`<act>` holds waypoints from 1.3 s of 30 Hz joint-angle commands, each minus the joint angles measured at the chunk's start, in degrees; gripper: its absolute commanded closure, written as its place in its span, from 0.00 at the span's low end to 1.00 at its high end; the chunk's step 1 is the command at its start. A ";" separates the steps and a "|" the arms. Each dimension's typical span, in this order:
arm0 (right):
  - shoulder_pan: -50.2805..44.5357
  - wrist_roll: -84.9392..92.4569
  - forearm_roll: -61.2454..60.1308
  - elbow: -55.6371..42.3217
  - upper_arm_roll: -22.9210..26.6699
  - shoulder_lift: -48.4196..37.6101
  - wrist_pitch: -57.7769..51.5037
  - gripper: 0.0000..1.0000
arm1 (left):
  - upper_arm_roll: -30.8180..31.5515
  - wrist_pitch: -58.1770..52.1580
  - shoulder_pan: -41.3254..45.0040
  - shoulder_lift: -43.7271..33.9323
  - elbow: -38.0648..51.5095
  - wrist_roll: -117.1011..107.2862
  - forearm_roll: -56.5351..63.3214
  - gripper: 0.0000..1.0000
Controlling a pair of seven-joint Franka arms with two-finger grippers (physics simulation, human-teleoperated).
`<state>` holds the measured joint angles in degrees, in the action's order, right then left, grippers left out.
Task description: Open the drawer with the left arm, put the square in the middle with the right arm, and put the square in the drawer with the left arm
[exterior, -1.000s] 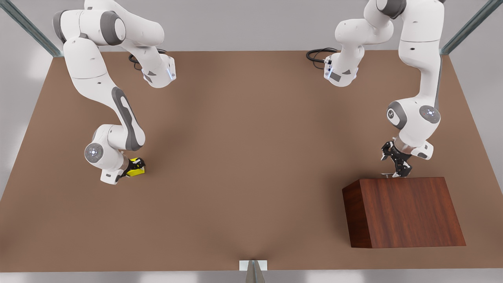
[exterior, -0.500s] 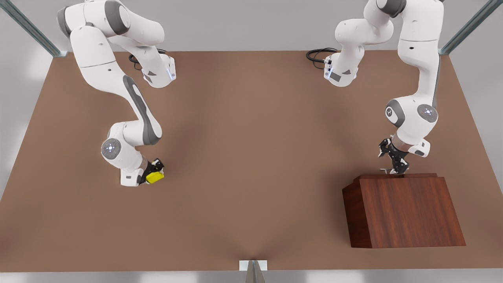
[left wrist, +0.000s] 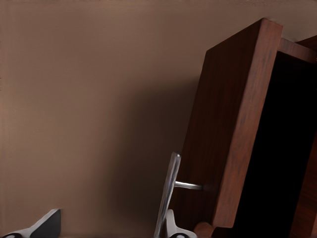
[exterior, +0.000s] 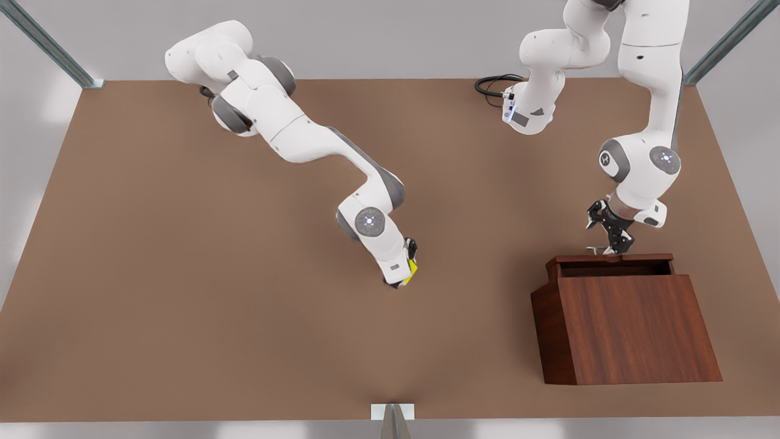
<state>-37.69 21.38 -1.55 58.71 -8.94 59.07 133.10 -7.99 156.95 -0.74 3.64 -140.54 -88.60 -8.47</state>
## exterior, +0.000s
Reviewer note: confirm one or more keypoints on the dark wooden cabinet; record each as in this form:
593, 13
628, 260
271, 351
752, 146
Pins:
627, 332

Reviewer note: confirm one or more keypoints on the yellow square block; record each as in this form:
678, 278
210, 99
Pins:
411, 272

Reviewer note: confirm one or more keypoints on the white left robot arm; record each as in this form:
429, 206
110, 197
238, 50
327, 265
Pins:
646, 79

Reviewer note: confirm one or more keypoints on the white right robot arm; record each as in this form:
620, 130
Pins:
292, 131

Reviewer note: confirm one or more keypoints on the silver frame post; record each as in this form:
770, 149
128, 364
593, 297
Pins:
728, 42
49, 44
393, 421

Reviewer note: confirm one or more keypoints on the dark wooden drawer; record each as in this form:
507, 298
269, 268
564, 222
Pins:
614, 265

